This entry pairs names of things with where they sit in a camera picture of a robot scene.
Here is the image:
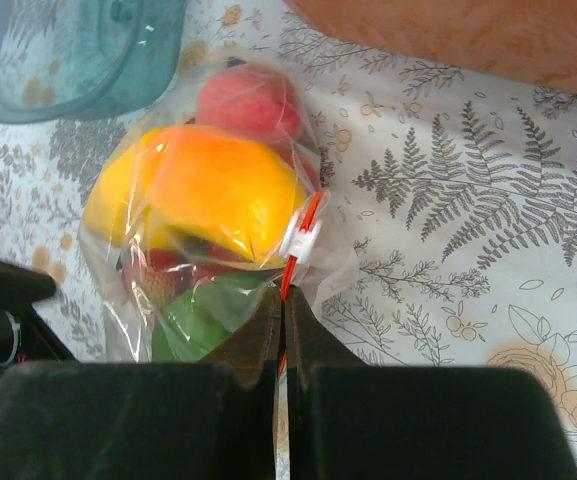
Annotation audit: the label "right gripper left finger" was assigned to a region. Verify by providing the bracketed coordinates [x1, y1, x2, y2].
[0, 289, 281, 479]

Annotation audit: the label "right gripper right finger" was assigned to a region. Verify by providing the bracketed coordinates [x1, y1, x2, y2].
[285, 287, 577, 479]

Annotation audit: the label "green fake bell pepper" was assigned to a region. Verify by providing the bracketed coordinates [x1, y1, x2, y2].
[151, 272, 269, 362]

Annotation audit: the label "clear zip top bag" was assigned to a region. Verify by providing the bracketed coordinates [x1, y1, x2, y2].
[79, 54, 359, 363]

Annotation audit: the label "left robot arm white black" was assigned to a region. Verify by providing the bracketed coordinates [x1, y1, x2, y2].
[0, 261, 75, 368]

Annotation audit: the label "red fake strawberries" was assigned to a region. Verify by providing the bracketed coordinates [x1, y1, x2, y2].
[120, 249, 199, 311]

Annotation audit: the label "yellow fake bell pepper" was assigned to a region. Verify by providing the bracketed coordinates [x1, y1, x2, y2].
[82, 125, 309, 265]

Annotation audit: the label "pink fake peach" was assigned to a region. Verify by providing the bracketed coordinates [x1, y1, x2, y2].
[196, 63, 303, 149]

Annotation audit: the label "floral table mat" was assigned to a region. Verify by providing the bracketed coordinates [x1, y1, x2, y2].
[0, 1, 577, 457]

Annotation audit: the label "teal transparent plastic tray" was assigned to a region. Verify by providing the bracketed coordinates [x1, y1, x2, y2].
[0, 1, 187, 124]

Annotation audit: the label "orange plastic bin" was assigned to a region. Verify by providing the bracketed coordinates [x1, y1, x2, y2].
[288, 0, 577, 94]

